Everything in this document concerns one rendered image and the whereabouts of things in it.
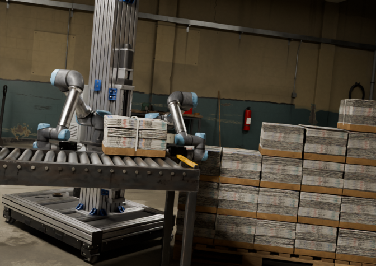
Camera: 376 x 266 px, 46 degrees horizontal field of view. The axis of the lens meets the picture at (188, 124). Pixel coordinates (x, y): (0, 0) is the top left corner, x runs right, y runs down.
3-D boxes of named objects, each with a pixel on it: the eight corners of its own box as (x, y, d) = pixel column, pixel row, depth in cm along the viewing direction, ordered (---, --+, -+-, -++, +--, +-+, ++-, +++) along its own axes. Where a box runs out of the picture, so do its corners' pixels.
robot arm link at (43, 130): (57, 124, 282) (56, 141, 283) (43, 122, 286) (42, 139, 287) (50, 125, 275) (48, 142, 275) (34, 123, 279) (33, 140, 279)
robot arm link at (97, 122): (105, 129, 315) (107, 110, 314) (89, 127, 319) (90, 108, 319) (113, 129, 326) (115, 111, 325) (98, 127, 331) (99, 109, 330)
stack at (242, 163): (178, 243, 364) (187, 143, 359) (322, 260, 353) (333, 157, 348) (171, 259, 325) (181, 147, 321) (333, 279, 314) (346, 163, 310)
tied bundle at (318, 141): (294, 153, 351) (297, 125, 350) (332, 157, 348) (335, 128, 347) (302, 159, 313) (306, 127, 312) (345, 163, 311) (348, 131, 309)
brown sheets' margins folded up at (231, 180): (179, 226, 363) (185, 164, 360) (324, 242, 352) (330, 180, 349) (173, 240, 325) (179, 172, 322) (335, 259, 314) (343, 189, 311)
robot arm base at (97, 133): (87, 140, 322) (88, 127, 321) (103, 140, 334) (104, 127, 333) (99, 143, 312) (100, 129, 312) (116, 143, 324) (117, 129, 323)
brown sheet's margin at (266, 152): (258, 149, 354) (258, 144, 354) (295, 153, 351) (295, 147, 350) (261, 154, 316) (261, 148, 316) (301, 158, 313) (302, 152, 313)
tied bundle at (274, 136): (258, 150, 354) (261, 121, 353) (295, 153, 351) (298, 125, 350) (260, 155, 316) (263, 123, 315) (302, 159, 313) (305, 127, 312)
